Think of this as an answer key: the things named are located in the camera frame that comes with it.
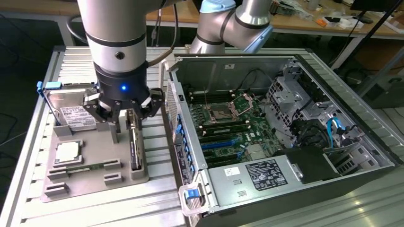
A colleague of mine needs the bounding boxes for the black plastic air duct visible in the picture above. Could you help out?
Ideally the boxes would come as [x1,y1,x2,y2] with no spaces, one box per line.
[272,147,344,185]

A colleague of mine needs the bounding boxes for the blue disk carrier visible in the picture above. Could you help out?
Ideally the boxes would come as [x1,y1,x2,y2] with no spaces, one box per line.
[36,81,97,103]

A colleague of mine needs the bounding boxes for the metal socket cover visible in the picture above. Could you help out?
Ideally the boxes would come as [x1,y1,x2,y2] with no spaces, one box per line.
[231,94,257,114]

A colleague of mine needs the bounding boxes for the grey power supply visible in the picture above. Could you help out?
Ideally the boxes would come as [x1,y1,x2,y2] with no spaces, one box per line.
[205,157,304,207]

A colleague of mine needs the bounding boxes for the green RAM stick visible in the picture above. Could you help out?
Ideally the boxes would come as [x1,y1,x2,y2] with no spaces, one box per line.
[64,164,105,173]

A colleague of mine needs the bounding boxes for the blue expansion slot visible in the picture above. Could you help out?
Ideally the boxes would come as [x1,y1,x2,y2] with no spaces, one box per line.
[200,139,237,150]

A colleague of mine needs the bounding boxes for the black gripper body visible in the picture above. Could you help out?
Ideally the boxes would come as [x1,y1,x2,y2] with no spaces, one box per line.
[95,61,152,104]

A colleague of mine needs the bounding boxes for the black stand pole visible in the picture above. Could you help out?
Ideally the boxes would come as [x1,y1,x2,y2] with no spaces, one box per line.
[365,0,396,41]

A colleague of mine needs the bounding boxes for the grey parts rack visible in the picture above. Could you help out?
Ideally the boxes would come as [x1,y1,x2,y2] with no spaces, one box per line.
[40,108,149,203]

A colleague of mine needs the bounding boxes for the braided arm cable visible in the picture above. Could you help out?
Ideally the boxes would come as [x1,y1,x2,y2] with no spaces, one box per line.
[145,44,177,66]

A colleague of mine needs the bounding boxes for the wooden desk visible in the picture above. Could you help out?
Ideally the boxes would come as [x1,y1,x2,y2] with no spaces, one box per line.
[144,0,404,38]

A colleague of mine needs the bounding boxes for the CPU socket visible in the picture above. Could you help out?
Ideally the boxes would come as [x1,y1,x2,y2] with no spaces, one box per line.
[209,107,235,123]

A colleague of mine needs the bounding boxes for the black installed RAM stick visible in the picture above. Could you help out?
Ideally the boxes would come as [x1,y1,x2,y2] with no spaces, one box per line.
[200,121,251,134]

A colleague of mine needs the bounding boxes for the black box on floor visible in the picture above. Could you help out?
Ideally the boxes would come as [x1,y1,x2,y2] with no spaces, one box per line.
[361,75,404,110]

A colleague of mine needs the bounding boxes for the black open PC case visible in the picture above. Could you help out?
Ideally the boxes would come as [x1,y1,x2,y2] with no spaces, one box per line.
[157,52,401,227]

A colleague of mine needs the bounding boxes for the blue case latch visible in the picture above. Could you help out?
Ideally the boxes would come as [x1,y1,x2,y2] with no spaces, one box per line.
[184,189,199,202]

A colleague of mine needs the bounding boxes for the green motherboard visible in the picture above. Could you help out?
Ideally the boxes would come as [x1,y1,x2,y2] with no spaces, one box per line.
[185,90,285,166]

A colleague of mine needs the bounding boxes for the metal disk bay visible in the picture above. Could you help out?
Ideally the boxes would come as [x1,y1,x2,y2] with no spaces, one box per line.
[267,75,313,114]

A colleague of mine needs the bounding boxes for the silver hard disk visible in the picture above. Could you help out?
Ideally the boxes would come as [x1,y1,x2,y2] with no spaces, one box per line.
[44,88,105,132]

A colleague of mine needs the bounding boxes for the white and black desk items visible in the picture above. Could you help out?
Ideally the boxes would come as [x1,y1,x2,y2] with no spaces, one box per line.
[315,15,373,30]

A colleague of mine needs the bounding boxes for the blue wire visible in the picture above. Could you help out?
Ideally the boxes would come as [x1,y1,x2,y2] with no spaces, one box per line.
[325,117,344,148]

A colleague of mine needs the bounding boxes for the silver CPU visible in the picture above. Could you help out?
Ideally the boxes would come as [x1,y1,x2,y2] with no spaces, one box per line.
[56,142,81,164]

